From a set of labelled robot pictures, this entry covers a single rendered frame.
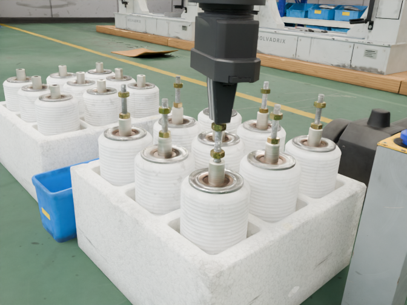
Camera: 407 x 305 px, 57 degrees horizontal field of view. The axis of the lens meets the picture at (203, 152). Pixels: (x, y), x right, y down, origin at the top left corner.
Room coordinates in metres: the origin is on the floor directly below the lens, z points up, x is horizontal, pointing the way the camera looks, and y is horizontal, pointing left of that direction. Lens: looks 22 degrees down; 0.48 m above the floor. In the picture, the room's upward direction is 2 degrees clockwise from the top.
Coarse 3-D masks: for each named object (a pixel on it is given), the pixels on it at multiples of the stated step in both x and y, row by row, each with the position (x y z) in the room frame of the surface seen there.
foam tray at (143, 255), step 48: (96, 192) 0.56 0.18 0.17; (336, 192) 0.58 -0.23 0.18; (96, 240) 0.57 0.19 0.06; (144, 240) 0.46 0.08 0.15; (288, 240) 0.46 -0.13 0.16; (336, 240) 0.56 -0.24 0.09; (144, 288) 0.46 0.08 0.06; (192, 288) 0.38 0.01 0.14; (240, 288) 0.39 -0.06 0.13; (288, 288) 0.47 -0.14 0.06
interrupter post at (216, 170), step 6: (210, 162) 0.46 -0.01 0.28; (222, 162) 0.46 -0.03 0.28; (210, 168) 0.46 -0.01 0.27; (216, 168) 0.45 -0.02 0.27; (222, 168) 0.46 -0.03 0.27; (210, 174) 0.46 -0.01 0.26; (216, 174) 0.45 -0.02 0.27; (222, 174) 0.46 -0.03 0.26; (210, 180) 0.46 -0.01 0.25; (216, 180) 0.45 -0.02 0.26; (222, 180) 0.46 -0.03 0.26
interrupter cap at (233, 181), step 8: (192, 176) 0.47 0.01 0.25; (200, 176) 0.47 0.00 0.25; (232, 176) 0.47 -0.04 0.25; (240, 176) 0.47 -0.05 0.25; (192, 184) 0.44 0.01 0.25; (200, 184) 0.45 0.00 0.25; (208, 184) 0.45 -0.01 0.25; (224, 184) 0.46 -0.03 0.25; (232, 184) 0.45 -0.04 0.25; (240, 184) 0.45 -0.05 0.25; (208, 192) 0.43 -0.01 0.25; (216, 192) 0.43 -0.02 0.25; (224, 192) 0.43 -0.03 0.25; (232, 192) 0.43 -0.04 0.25
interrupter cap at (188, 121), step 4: (168, 116) 0.74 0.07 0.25; (184, 116) 0.75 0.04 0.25; (188, 116) 0.75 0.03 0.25; (160, 120) 0.72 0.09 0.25; (168, 120) 0.72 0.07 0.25; (184, 120) 0.73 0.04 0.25; (188, 120) 0.72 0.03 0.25; (192, 120) 0.72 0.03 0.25; (160, 124) 0.70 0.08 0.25; (168, 124) 0.69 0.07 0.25; (172, 124) 0.69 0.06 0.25; (176, 124) 0.71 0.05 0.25; (180, 124) 0.71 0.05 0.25; (184, 124) 0.70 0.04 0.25; (188, 124) 0.70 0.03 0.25; (192, 124) 0.70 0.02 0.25
